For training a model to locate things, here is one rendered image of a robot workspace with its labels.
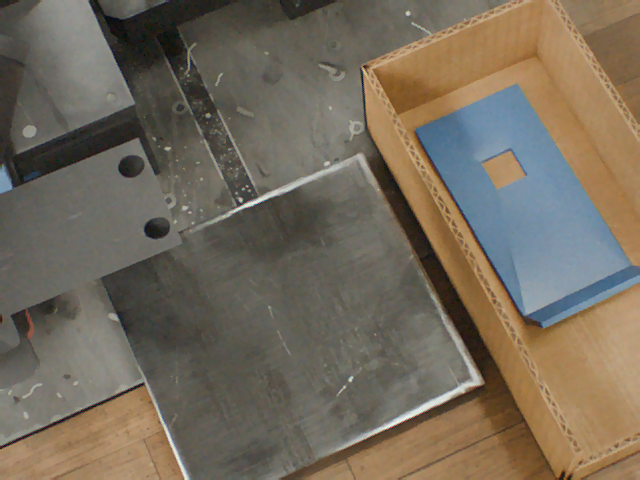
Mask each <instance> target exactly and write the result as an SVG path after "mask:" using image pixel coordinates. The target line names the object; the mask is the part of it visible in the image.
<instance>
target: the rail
mask: <svg viewBox="0 0 640 480"><path fill-rule="evenodd" d="M15 163H16V162H14V159H13V157H12V156H11V153H10V151H9V148H8V146H7V147H6V152H5V156H4V160H3V166H4V169H5V172H6V174H7V177H8V180H9V182H10V185H11V187H12V188H14V187H17V186H19V185H21V184H25V183H26V181H25V179H24V176H23V174H21V172H20V170H19V167H18V166H17V167H16V165H17V164H16V165H15ZM17 169H18V171H19V173H18V171H17ZM19 174H20V176H19ZM21 179H23V181H24V182H23V181H21Z"/></svg>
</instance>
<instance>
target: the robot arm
mask: <svg viewBox="0 0 640 480"><path fill-rule="evenodd" d="M28 50H29V46H28V45H27V44H25V43H23V42H21V41H19V40H15V39H14V38H10V37H7V36H5V35H2V34H0V174H1V170H2V165H3V160H4V156H5V152H6V147H7V142H8V137H9V133H10V129H11V124H12V119H13V114H14V110H15V106H16V100H17V96H18V92H20V87H21V83H22V77H23V73H24V69H25V64H26V60H27V54H28ZM180 244H183V242H182V240H181V237H180V234H178V232H177V229H176V227H175V224H174V222H173V220H172V217H171V212H170V210H169V208H168V205H167V203H166V201H165V198H164V196H163V193H162V190H161V188H160V185H159V183H158V180H156V178H155V176H154V173H153V170H152V167H151V165H150V164H149V162H148V159H147V157H146V155H145V152H144V150H143V146H142V144H141V142H140V139H139V138H137V139H133V140H131V141H128V142H126V143H123V144H121V145H118V146H116V147H113V149H110V150H107V151H105V152H102V153H100V154H97V155H95V156H92V157H89V158H86V159H84V160H82V161H79V162H77V163H74V164H72V165H69V166H66V167H63V168H61V170H58V171H56V172H53V173H51V174H48V175H46V176H42V177H40V178H37V179H35V180H32V181H30V182H27V183H25V184H21V185H19V186H17V187H14V188H12V189H9V191H7V192H4V193H2V194H0V392H1V391H3V390H6V389H8V388H10V387H13V385H15V384H17V383H20V382H22V381H25V380H28V379H30V378H32V377H33V376H34V375H35V373H36V372H37V369H38V367H39V358H38V357H37V356H36V354H35V352H34V349H33V347H32V345H31V341H30V339H31V337H32V336H33V334H34V325H33V323H32V319H31V317H30V315H29V312H28V310H27V308H29V307H31V306H34V305H36V304H38V303H41V302H43V301H47V300H49V298H51V297H54V296H56V295H59V294H61V293H64V292H66V291H68V290H72V289H74V288H77V287H79V286H81V285H84V284H86V283H89V282H92V281H94V280H97V279H99V277H102V276H104V275H106V274H109V273H111V272H115V271H117V270H120V269H122V268H124V267H127V266H129V265H132V264H134V263H137V262H140V261H142V260H145V259H147V258H149V257H152V255H154V254H158V253H160V252H163V251H165V250H167V249H170V248H172V247H175V246H177V245H180Z"/></svg>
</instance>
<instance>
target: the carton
mask: <svg viewBox="0 0 640 480"><path fill-rule="evenodd" d="M361 80H362V95H363V109H364V122H365V127H366V130H367V132H368V134H370V135H371V137H372V139H373V141H374V143H375V145H376V147H377V148H378V150H379V153H380V155H381V157H382V159H383V161H384V162H385V164H386V166H387V168H388V170H389V173H391V174H392V176H393V178H394V180H395V182H396V184H397V186H398V187H399V189H400V191H401V194H402V196H403V198H404V200H405V201H406V203H407V205H408V207H409V209H410V211H412V212H413V215H414V217H415V219H416V221H417V223H418V225H419V226H420V228H421V230H422V232H423V234H424V237H425V239H426V240H427V242H428V244H429V246H430V248H431V250H433V251H434V253H435V255H436V258H437V260H438V262H439V264H440V265H441V267H442V269H443V271H444V273H445V275H446V277H447V279H448V281H449V283H450V285H451V287H452V289H454V290H455V292H456V294H457V296H458V298H459V301H460V303H461V304H462V306H463V308H464V310H465V312H466V314H467V316H468V317H469V319H470V322H471V324H472V326H473V328H475V329H476V331H477V333H478V335H479V337H480V339H481V342H482V343H483V345H484V347H485V349H486V351H487V353H488V355H489V356H490V358H491V360H492V363H493V365H494V367H495V368H497V370H498V372H499V374H500V376H501V378H502V380H503V381H504V383H505V386H506V388H507V390H508V392H509V393H510V395H511V397H512V399H513V401H514V403H515V406H516V407H517V409H519V411H520V413H521V415H522V417H523V419H524V420H525V422H526V424H527V426H528V429H529V431H530V432H531V434H532V436H533V438H534V440H535V442H536V444H537V445H538V447H539V450H541V452H542V454H543V456H544V458H545V459H546V461H547V463H548V465H549V467H550V469H551V471H552V473H553V475H554V477H555V479H556V480H580V479H582V478H586V477H588V476H590V475H592V474H594V473H596V472H598V470H600V469H602V468H605V467H608V466H610V465H612V464H614V463H616V462H618V461H620V460H622V459H625V458H627V457H630V456H632V455H634V454H636V453H638V452H640V283H638V284H636V285H634V286H632V287H630V288H626V289H624V290H622V291H620V292H618V293H616V294H614V295H612V296H610V297H608V298H606V300H602V301H600V302H598V303H596V304H594V305H592V306H590V307H588V308H586V309H584V310H581V311H578V312H576V313H574V314H572V315H570V316H568V317H566V318H564V319H562V321H559V322H557V323H555V324H552V325H550V326H548V327H546V328H541V327H537V326H534V325H531V324H530V325H526V323H525V321H524V319H523V317H522V315H521V314H520V312H519V310H518V308H516V307H515V305H514V303H513V302H512V300H511V297H510V295H509V294H508V292H507V290H506V289H505V287H504V285H503V283H502V282H501V280H500V277H499V275H498V274H497V272H495V270H494V269H493V267H492V265H491V263H490V262H489V260H488V258H487V257H486V254H485V252H484V250H483V249H482V247H481V245H480V244H479V242H478V240H477V238H476V237H475V234H473V232H472V231H471V229H470V227H469V225H468V224H467V222H466V220H465V219H464V217H463V215H462V212H461V211H460V209H459V207H458V205H457V204H456V202H455V200H454V199H452V197H451V195H450V192H449V191H448V189H447V187H446V186H445V184H444V182H443V180H442V179H441V177H440V175H439V174H438V171H437V169H436V167H435V166H434V164H432V162H431V161H430V159H429V157H428V155H427V154H426V152H425V149H424V147H423V146H422V144H421V142H420V141H419V139H418V137H417V135H416V134H415V130H416V128H418V127H420V126H423V125H425V124H427V123H429V122H431V121H435V120H437V119H439V118H441V117H443V116H446V115H448V114H450V113H452V112H455V111H458V110H460V109H462V108H464V106H466V105H469V104H471V103H473V102H475V101H478V100H481V99H483V98H485V97H487V96H490V95H492V94H494V93H496V92H499V91H502V90H504V89H506V88H508V87H510V86H513V85H515V83H516V84H517V85H518V87H519V88H521V90H522V91H523V93H524V95H525V96H526V98H527V99H528V101H529V103H530V104H531V107H532V108H533V110H534V111H535V113H536V115H537V116H538V118H539V119H540V121H542V122H543V124H544V126H545V128H546V130H547V131H548V133H549V135H550V136H551V138H552V139H553V141H554V142H555V144H556V146H557V147H558V150H559V151H560V153H561V155H563V156H564V158H565V159H566V161H567V162H568V164H569V166H570V167H571V169H572V171H573V173H574V174H575V176H576V178H577V179H578V181H579V182H580V184H581V186H582V187H584V189H585V190H586V193H587V194H588V196H589V198H590V199H591V201H592V202H593V204H594V206H595V207H596V209H597V210H598V212H599V214H600V216H601V218H602V219H603V221H604V222H606V224H607V225H608V227H609V229H610V230H611V232H612V233H613V236H614V238H615V239H616V241H617V242H618V244H619V245H620V247H621V249H622V250H623V252H624V253H625V256H626V257H628V259H629V261H630V262H631V264H632V265H634V266H640V127H639V126H638V123H637V122H636V120H635V119H634V117H633V115H632V114H631V112H629V111H628V109H627V108H626V106H625V105H624V102H623V100H622V99H621V97H620V96H619V94H618V93H617V91H616V90H615V88H614V86H613V85H612V83H611V82H610V79H609V78H607V76H606V75H605V73H604V72H603V70H602V68H601V67H600V65H599V64H598V62H597V61H596V58H595V57H594V55H593V53H592V52H591V50H590V49H589V47H588V46H586V44H585V43H584V41H583V40H582V38H581V35H580V34H579V32H578V31H577V29H576V28H575V26H574V25H573V23H572V21H571V20H570V18H569V17H568V15H567V13H565V11H564V10H563V8H562V7H561V5H560V3H559V2H558V0H514V1H512V2H509V3H507V4H505V5H502V6H499V7H497V8H494V9H492V10H490V11H487V12H485V13H482V14H480V15H477V16H474V18H472V19H470V20H467V21H465V22H463V23H460V24H458V25H455V26H452V27H450V28H448V29H445V30H443V31H441V32H438V33H436V34H433V35H430V36H428V37H426V38H423V39H421V40H419V42H416V43H414V44H411V45H408V46H406V47H404V48H401V49H399V50H397V51H394V52H392V53H389V54H386V55H384V56H382V57H379V58H377V59H375V60H372V61H369V62H367V63H364V65H362V66H361ZM482 165H483V167H484V168H485V170H486V173H487V174H488V176H489V178H490V179H491V181H492V183H493V184H494V186H495V188H497V189H499V188H501V187H503V186H506V185H508V184H510V183H512V182H514V181H516V180H520V179H522V178H524V177H526V175H525V173H524V172H523V169H522V168H521V166H520V164H519V163H517V161H516V159H515V158H514V156H513V155H512V153H511V152H508V153H506V154H504V155H501V156H499V157H496V158H494V159H492V160H489V161H487V162H485V163H483V164H482Z"/></svg>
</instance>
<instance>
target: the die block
mask: <svg viewBox="0 0 640 480"><path fill-rule="evenodd" d="M137 138H139V139H140V142H141V144H142V146H143V150H144V152H145V155H146V157H147V159H148V162H149V164H150V165H151V167H152V170H153V173H154V176H156V175H159V174H161V168H160V166H159V163H158V160H157V158H155V155H154V153H153V150H152V147H151V144H150V142H149V139H148V136H147V134H146V131H145V129H144V125H143V123H142V120H141V117H140V115H139V112H138V113H137V114H135V115H131V116H129V117H127V118H124V119H122V120H120V121H117V122H115V123H113V124H109V125H107V127H104V128H102V129H100V130H97V131H95V132H93V133H90V134H87V135H85V136H82V137H80V138H77V139H75V140H73V141H70V142H68V143H65V144H62V145H60V146H58V148H55V149H53V150H50V151H48V152H46V153H42V154H40V155H38V156H35V157H33V158H31V159H28V160H26V161H23V162H20V163H18V164H17V166H18V167H19V170H20V172H21V174H23V176H24V177H25V176H27V175H30V174H32V173H35V172H37V171H38V172H39V174H40V176H41V177H42V176H46V175H48V174H51V173H53V172H56V171H58V170H61V168H63V167H66V166H69V165H72V164H74V163H77V162H79V161H82V160H84V159H86V158H89V157H92V156H95V155H97V154H100V153H102V152H105V151H107V150H110V149H113V147H116V146H118V145H121V144H123V143H126V142H128V141H131V140H133V139H137Z"/></svg>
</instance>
